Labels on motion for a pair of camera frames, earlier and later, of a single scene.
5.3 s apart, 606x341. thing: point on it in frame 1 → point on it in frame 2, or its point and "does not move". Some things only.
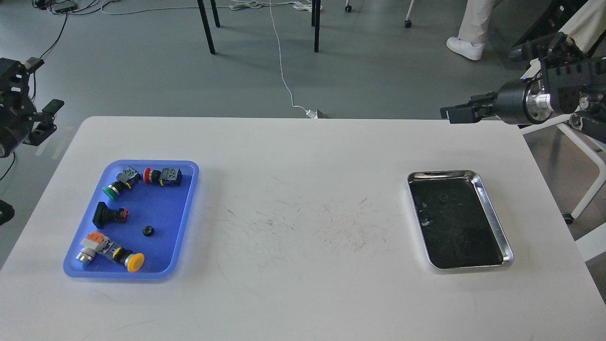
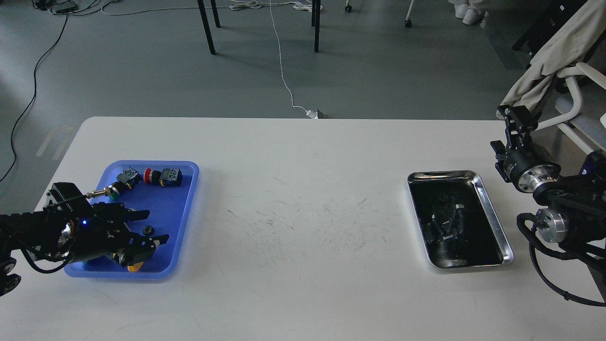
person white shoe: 473,51 → 470,15
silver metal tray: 456,224 does not move
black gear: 148,230 does not move
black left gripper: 17,111 → 90,233
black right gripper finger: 486,100 → 519,121
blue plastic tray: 134,227 does not move
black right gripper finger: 470,113 → 500,148
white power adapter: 311,114 does not move
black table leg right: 316,11 does not move
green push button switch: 129,178 does not move
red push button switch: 169,176 does not move
